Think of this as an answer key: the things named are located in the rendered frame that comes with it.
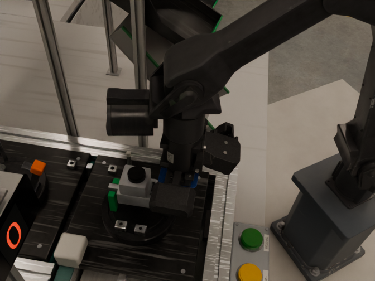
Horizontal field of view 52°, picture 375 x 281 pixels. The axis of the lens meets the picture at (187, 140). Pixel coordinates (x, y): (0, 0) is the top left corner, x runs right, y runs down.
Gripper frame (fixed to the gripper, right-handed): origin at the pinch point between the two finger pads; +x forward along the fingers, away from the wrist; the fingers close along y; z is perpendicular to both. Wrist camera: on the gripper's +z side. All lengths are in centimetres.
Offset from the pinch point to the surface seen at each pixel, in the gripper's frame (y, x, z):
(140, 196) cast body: -2.2, 3.5, -6.2
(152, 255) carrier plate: -8.1, 12.5, -3.0
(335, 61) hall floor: 200, 110, 82
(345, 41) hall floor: 228, 110, 93
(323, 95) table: 56, 24, 35
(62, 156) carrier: 9.9, 12.4, -26.2
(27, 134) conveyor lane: 15.0, 13.4, -36.4
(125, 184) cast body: -2.0, 1.0, -8.6
